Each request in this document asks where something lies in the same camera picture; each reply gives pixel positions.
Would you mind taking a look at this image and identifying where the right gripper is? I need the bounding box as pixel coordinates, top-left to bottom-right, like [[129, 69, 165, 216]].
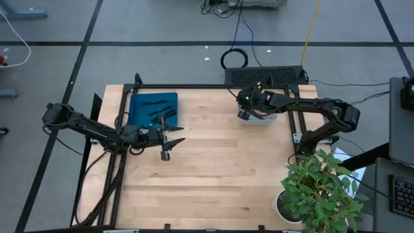
[[237, 82, 270, 122]]

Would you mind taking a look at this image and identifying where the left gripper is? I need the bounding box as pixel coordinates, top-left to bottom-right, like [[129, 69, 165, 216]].
[[146, 115, 187, 162]]

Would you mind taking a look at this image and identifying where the white plastic bin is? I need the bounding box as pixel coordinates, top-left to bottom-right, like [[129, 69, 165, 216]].
[[237, 103, 278, 126]]

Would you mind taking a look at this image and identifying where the black perforated computer case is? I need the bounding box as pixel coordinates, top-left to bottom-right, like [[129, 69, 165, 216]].
[[224, 65, 309, 86]]

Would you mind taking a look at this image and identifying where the blue plastic tray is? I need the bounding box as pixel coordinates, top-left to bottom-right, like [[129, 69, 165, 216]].
[[127, 92, 179, 129]]

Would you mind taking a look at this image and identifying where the black triangular plate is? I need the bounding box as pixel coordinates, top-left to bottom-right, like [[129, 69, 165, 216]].
[[91, 93, 104, 123]]

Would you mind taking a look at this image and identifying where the white plant pot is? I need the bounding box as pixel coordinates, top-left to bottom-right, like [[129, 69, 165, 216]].
[[274, 188, 307, 225]]

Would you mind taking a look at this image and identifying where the green leafy plant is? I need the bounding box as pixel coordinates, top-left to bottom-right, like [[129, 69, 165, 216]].
[[279, 148, 370, 233]]

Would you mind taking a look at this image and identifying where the white paper sheet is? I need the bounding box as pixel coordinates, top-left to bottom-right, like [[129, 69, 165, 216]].
[[332, 147, 367, 199]]

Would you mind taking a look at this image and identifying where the black device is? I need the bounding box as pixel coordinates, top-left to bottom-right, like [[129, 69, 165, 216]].
[[400, 76, 414, 111]]

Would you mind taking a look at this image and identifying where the black keyboard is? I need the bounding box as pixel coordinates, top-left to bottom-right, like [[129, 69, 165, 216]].
[[388, 175, 414, 220]]

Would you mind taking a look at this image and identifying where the coiled black cable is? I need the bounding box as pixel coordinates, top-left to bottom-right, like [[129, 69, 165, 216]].
[[220, 47, 250, 71]]

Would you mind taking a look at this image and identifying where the black aluminium table frame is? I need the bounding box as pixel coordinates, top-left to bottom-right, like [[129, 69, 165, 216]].
[[69, 72, 391, 233]]

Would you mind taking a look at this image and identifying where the yellow hanging cable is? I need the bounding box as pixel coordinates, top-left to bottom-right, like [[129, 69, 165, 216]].
[[300, 0, 322, 67]]

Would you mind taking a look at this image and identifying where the white cable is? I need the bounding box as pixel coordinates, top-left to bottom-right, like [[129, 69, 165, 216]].
[[0, 8, 32, 69]]

